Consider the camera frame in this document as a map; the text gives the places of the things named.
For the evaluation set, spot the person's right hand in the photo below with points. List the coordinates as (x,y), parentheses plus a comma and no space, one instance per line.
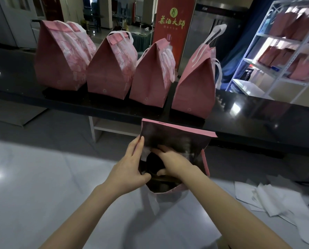
(176,164)

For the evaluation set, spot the pink gift bag folded flap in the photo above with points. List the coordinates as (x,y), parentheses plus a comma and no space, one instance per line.
(109,67)

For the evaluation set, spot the grey metal cabinet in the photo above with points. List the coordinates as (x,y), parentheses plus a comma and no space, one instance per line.
(203,28)

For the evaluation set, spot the person's left hand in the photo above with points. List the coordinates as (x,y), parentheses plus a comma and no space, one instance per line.
(124,172)

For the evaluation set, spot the flat cardboard sheet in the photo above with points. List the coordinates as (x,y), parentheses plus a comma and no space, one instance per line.
(14,112)

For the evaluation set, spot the white metal shelf rack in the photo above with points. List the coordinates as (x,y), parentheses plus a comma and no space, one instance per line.
(267,72)

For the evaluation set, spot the black round object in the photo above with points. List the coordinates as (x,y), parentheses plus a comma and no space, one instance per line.
(154,163)

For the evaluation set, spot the person's right thumb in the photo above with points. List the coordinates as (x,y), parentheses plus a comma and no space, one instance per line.
(162,172)

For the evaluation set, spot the row of pink shelf bags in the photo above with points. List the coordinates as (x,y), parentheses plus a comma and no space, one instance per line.
(299,67)

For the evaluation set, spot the pile of white paper sheets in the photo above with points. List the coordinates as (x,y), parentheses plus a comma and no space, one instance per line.
(273,202)

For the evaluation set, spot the person's left thumb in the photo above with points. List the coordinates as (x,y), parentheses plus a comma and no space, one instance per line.
(143,177)

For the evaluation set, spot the black plastic crate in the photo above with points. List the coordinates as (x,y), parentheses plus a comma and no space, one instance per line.
(248,74)

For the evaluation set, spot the red standing banner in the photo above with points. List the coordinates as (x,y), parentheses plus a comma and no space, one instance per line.
(174,23)

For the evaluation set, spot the person's left forearm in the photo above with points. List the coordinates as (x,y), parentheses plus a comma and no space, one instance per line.
(74,217)

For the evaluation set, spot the white low cabinet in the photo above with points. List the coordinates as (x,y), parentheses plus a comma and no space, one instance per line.
(110,129)

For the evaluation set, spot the wide pink gift bag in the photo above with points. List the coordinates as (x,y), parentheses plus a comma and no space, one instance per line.
(59,57)

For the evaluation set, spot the person's right forearm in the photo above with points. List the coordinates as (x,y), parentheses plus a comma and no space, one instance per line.
(229,217)

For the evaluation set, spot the blue curtain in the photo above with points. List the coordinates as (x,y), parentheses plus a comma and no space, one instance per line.
(237,49)

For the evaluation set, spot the narrow pink gift bag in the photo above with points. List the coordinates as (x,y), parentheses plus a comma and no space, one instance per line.
(150,75)

